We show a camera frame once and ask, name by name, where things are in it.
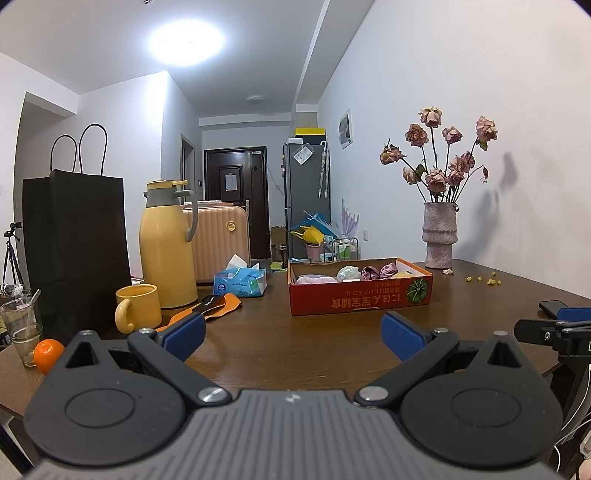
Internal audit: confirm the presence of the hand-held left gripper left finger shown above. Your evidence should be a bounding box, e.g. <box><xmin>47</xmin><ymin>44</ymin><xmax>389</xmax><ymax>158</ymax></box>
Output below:
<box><xmin>55</xmin><ymin>312</ymin><xmax>233</xmax><ymax>408</ymax></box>

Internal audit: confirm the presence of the wall picture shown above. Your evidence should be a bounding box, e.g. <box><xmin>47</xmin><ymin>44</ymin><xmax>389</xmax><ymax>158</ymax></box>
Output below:
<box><xmin>338</xmin><ymin>108</ymin><xmax>352</xmax><ymax>150</ymax></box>

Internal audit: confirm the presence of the yellow thermos jug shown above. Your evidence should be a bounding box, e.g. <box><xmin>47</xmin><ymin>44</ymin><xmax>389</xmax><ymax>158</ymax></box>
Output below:
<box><xmin>139</xmin><ymin>180</ymin><xmax>200</xmax><ymax>309</ymax></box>

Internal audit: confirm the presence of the red cardboard box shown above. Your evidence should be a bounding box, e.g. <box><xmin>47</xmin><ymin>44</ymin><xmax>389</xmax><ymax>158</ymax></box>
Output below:
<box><xmin>287</xmin><ymin>257</ymin><xmax>435</xmax><ymax>316</ymax></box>

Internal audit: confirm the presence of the hanging pale umbrella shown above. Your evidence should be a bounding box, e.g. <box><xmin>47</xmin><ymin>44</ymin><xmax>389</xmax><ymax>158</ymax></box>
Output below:
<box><xmin>318</xmin><ymin>141</ymin><xmax>331</xmax><ymax>199</ymax></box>

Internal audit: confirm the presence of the round ceiling lamp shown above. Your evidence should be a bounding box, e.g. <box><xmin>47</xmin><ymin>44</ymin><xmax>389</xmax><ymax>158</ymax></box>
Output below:
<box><xmin>148</xmin><ymin>21</ymin><xmax>227</xmax><ymax>68</ymax></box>

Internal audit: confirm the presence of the pink stone vase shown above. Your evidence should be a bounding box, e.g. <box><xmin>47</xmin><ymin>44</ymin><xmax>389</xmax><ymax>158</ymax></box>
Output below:
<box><xmin>422</xmin><ymin>202</ymin><xmax>459</xmax><ymax>269</ymax></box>

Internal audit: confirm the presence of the dark brown entrance door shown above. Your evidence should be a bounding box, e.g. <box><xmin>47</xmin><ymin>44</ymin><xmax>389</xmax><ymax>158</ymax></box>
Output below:
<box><xmin>204</xmin><ymin>147</ymin><xmax>270</xmax><ymax>259</ymax></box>

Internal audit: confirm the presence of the orange tangerine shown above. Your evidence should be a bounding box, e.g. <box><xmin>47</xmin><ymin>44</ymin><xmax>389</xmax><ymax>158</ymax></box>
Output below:
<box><xmin>34</xmin><ymin>339</ymin><xmax>66</xmax><ymax>374</ymax></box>

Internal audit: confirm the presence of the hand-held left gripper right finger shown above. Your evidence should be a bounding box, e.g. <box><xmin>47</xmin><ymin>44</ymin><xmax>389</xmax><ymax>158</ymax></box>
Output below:
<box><xmin>355</xmin><ymin>311</ymin><xmax>536</xmax><ymax>409</ymax></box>

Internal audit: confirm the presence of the grey refrigerator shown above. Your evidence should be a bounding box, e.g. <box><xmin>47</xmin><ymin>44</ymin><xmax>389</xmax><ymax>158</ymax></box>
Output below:
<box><xmin>283</xmin><ymin>141</ymin><xmax>331</xmax><ymax>261</ymax></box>

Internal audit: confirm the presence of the clear straw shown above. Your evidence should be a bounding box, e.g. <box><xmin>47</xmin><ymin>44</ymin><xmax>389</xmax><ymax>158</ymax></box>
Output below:
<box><xmin>25</xmin><ymin>289</ymin><xmax>42</xmax><ymax>342</ymax></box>

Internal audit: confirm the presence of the peach ribbed suitcase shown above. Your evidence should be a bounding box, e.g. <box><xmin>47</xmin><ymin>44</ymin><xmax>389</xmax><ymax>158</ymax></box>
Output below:
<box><xmin>182</xmin><ymin>200</ymin><xmax>252</xmax><ymax>284</ymax></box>

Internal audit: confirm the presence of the clear drinking glass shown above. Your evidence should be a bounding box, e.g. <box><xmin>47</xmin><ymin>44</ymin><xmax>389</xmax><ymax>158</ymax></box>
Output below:
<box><xmin>0</xmin><ymin>295</ymin><xmax>43</xmax><ymax>367</ymax></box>

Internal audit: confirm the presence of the dark smartphone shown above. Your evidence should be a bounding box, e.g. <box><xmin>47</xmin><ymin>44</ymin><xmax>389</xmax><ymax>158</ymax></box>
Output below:
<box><xmin>539</xmin><ymin>300</ymin><xmax>572</xmax><ymax>319</ymax></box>

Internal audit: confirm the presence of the black paper bag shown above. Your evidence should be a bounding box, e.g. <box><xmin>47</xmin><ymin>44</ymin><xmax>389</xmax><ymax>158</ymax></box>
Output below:
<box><xmin>22</xmin><ymin>124</ymin><xmax>132</xmax><ymax>344</ymax></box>

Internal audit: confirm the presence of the dried pink rose bouquet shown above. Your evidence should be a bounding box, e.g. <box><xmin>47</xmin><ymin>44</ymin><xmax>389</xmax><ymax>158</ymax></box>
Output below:
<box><xmin>380</xmin><ymin>107</ymin><xmax>499</xmax><ymax>205</ymax></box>

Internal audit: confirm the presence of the black tripod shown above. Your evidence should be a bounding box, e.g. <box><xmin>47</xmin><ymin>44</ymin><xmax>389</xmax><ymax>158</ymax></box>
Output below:
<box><xmin>2</xmin><ymin>222</ymin><xmax>24</xmax><ymax>289</ymax></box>

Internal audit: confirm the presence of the brown cardboard box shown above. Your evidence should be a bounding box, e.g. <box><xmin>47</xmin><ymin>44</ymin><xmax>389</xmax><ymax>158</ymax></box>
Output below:
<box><xmin>270</xmin><ymin>226</ymin><xmax>288</xmax><ymax>261</ymax></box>

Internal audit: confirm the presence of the blue tissue pack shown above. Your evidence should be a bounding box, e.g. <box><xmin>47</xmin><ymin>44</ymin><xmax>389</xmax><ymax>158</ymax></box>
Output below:
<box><xmin>213</xmin><ymin>255</ymin><xmax>267</xmax><ymax>298</ymax></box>

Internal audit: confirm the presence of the yellow mug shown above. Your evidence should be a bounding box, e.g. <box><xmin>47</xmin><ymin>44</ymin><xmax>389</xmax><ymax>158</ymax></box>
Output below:
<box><xmin>115</xmin><ymin>284</ymin><xmax>163</xmax><ymax>334</ymax></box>

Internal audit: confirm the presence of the purple flower wall sticker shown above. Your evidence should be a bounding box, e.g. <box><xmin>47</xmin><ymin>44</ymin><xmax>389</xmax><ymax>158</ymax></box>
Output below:
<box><xmin>341</xmin><ymin>198</ymin><xmax>361</xmax><ymax>236</ymax></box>

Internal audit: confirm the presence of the black oval case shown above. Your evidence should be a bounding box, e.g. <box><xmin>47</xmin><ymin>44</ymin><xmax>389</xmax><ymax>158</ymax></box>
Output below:
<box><xmin>198</xmin><ymin>294</ymin><xmax>228</xmax><ymax>320</ymax></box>

